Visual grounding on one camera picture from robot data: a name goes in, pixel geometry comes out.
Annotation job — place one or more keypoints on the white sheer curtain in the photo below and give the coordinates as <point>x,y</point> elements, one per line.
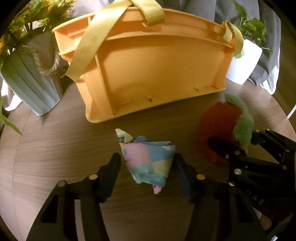
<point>10,100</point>

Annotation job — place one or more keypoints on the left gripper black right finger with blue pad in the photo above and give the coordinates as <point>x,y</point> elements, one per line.
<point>221,211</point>

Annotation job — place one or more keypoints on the orange plastic crate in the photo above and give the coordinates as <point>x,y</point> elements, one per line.
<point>138,67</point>

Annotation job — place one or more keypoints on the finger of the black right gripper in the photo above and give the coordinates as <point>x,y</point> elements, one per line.
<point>281,148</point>
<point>221,150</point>

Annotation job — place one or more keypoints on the red green fluffy plush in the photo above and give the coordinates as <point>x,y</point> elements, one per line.
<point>229,120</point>

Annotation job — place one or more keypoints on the pastel patchwork fabric pouch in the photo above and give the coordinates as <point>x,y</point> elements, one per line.
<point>147,161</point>

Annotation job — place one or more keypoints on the grey ribbed vase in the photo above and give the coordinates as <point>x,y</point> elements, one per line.
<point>31,71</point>

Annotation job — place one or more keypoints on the green potted plant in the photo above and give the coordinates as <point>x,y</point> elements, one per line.
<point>252,29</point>

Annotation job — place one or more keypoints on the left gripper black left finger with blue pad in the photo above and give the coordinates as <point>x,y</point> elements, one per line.
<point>56,219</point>

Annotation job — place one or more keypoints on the white metal hoop stand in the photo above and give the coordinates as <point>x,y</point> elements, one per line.
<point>291,112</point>

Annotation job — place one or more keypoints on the sunflower bouquet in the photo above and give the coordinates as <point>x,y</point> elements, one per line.
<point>35,18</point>

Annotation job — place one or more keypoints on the white plant pot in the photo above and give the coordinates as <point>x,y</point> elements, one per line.
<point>241,68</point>

